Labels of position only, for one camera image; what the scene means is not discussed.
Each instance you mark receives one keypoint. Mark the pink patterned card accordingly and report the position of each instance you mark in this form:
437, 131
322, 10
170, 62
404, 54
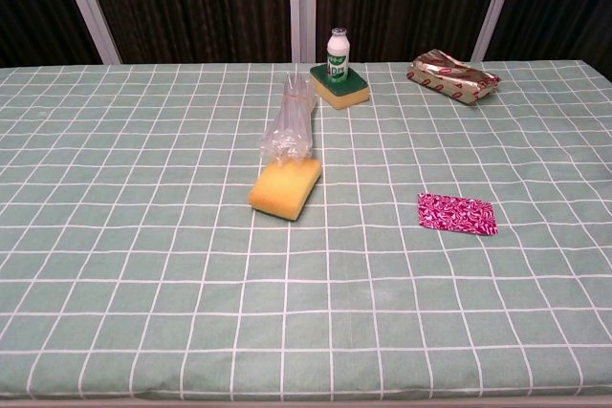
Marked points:
456, 213

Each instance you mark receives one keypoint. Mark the clear plastic bag bundle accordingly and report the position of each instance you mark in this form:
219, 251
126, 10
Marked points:
289, 126

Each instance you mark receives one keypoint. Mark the green yellow scrub sponge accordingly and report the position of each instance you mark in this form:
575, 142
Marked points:
346, 92

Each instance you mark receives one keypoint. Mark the small white bottle green label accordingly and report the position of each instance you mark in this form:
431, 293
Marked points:
337, 54

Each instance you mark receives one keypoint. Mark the green checked tablecloth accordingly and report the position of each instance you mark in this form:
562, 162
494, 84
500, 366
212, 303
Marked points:
191, 260

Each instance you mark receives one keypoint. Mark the gold red snack packet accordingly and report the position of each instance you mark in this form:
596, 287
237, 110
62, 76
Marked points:
454, 76

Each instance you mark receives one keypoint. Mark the white partition frame post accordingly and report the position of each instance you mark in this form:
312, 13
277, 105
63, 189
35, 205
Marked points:
91, 11
497, 2
302, 6

